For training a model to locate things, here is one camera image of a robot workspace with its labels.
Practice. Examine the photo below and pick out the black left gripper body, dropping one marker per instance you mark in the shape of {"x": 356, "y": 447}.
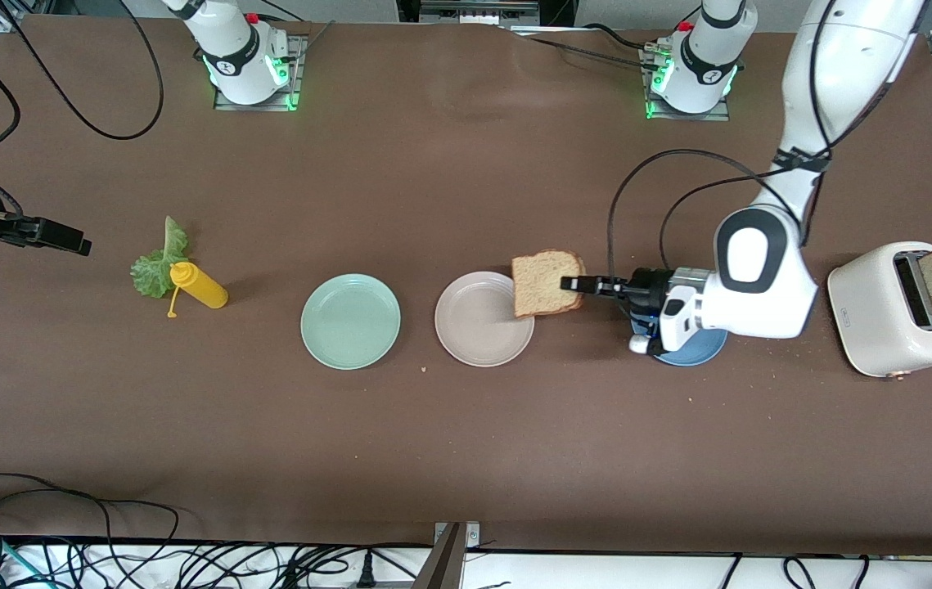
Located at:
{"x": 647, "y": 288}

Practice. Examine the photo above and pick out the green lettuce leaf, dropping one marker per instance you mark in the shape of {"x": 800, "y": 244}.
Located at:
{"x": 156, "y": 274}

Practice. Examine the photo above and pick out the yellow mustard squeeze bottle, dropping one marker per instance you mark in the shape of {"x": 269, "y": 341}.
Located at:
{"x": 202, "y": 290}

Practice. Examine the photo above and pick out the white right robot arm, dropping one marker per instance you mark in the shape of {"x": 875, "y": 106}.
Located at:
{"x": 240, "y": 57}

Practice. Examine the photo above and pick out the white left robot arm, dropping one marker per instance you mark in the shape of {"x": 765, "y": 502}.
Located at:
{"x": 760, "y": 270}

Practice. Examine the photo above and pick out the blue plate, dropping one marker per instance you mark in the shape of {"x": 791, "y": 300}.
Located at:
{"x": 699, "y": 353}

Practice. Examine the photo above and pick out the beige plate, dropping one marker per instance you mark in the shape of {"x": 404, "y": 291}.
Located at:
{"x": 474, "y": 323}

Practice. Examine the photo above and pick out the green plate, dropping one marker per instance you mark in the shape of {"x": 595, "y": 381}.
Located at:
{"x": 350, "y": 321}

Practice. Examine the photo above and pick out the cream white toaster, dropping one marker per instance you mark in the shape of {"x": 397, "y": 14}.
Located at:
{"x": 866, "y": 319}

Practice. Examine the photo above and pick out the black power plug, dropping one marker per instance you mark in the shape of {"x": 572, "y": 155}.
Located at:
{"x": 366, "y": 573}

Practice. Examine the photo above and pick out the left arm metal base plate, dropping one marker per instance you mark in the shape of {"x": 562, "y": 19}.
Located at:
{"x": 686, "y": 116}

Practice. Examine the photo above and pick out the black metal machine frame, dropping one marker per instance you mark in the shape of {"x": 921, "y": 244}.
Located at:
{"x": 556, "y": 10}

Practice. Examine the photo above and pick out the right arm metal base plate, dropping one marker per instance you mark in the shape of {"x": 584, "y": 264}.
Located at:
{"x": 295, "y": 82}

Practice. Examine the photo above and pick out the grey metal table bracket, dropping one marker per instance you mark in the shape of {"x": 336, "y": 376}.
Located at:
{"x": 445, "y": 564}

